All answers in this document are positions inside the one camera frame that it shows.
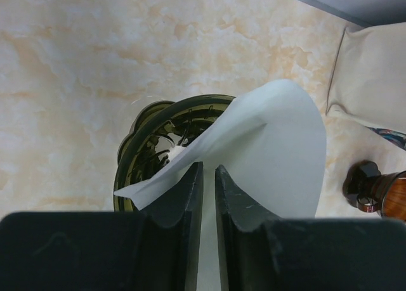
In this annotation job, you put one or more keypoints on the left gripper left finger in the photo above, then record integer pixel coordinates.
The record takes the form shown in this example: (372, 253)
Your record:
(169, 250)

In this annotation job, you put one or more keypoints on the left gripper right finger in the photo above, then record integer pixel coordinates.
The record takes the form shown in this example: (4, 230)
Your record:
(247, 249)

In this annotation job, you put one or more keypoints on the white paper coffee filter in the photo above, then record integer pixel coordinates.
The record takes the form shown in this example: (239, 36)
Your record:
(271, 140)

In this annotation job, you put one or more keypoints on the olive green coffee dripper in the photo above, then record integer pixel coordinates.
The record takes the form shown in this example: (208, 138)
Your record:
(158, 128)

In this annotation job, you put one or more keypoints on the brown coffee dripper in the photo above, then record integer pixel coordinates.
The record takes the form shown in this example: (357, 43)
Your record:
(371, 191)

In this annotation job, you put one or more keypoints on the beige canvas tote bag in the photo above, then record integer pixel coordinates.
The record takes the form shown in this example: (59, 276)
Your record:
(367, 84)

